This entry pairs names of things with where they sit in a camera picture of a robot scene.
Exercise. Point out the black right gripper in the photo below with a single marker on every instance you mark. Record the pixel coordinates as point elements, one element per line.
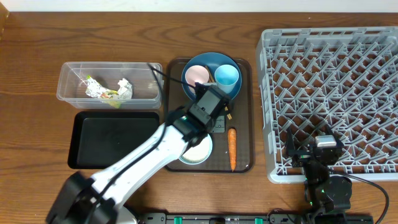
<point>300,155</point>

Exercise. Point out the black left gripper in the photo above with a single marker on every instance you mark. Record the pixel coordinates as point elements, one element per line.
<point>224,129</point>

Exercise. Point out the orange carrot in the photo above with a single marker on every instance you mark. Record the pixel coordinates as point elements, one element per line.
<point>232,147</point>

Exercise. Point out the light blue rice bowl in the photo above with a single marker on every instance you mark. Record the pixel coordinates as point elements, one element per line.
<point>198,154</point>

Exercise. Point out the white paper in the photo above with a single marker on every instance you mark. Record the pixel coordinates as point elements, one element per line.
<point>125,89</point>

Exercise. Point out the foil snack wrapper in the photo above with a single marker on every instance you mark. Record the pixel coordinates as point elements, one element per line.
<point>96,90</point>

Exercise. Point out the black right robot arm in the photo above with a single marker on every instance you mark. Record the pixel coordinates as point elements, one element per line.
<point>328,195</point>

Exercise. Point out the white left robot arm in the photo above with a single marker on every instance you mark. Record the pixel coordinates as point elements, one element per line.
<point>101,197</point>

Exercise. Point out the grey dishwasher rack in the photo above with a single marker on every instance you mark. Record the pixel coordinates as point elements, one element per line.
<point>343,78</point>

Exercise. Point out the dark brown serving tray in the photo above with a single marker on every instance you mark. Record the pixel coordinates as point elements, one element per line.
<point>242,122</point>

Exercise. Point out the wooden chopstick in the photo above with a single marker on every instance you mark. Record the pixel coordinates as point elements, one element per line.
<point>211,80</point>

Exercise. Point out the light blue cup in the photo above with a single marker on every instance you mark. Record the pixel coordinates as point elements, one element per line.
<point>226,77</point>

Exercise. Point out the pink cup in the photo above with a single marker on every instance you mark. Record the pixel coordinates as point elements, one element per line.
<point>196,74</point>

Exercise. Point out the dark blue plate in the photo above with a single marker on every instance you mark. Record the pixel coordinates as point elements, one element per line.
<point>213,60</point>

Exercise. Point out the black plastic tray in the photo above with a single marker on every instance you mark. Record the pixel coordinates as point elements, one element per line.
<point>101,138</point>

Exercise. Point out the clear plastic bin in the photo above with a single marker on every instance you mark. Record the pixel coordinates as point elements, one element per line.
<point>144,78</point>

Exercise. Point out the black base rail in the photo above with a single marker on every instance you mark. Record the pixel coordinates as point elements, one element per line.
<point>274,217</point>

